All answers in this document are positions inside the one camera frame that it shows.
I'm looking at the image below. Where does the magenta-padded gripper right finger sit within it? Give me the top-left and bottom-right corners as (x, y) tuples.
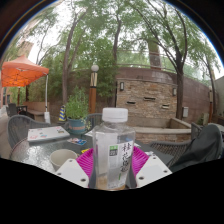
(128, 146), (173, 188)

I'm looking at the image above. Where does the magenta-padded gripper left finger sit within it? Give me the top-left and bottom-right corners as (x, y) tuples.
(54, 148), (96, 188)

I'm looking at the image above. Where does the clear plastic bottle white cap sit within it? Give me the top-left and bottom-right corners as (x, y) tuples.
(91, 107), (137, 191)

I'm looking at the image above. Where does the blue sticker card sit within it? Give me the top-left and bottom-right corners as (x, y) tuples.
(67, 137), (88, 147)

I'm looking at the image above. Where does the white ribbed mug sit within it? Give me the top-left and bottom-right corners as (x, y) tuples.
(49, 148), (79, 173)

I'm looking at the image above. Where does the grey wicker patio chair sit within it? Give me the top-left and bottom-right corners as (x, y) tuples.
(85, 112), (104, 129)
(149, 121), (201, 168)
(7, 114), (53, 149)

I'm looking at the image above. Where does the silver laptop with stickers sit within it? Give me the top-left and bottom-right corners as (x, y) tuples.
(27, 125), (71, 143)

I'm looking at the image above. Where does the green plant in blue pot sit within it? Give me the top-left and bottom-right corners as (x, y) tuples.
(64, 86), (90, 135)

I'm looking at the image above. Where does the blue yellow striped cone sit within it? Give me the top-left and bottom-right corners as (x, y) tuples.
(58, 104), (67, 123)

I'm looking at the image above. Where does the white umbrella base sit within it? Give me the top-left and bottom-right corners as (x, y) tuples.
(43, 111), (52, 125)

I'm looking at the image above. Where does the black jacket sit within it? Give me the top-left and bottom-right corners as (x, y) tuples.
(169, 123), (224, 173)

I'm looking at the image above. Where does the wooden bench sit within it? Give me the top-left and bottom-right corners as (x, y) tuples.
(23, 101), (48, 121)

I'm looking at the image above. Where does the dark-trunked tree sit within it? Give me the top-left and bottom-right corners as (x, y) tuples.
(133, 0), (214, 121)

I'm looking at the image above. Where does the grey-trunked tree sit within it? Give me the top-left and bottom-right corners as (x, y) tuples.
(36, 6), (111, 108)

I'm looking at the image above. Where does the dark patio chair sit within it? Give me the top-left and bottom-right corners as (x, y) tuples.
(6, 102), (28, 118)

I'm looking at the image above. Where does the orange patio umbrella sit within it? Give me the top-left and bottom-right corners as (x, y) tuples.
(0, 54), (50, 114)

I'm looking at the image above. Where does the wooden lamp post white globe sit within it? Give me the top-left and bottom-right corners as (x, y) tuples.
(88, 64), (100, 115)

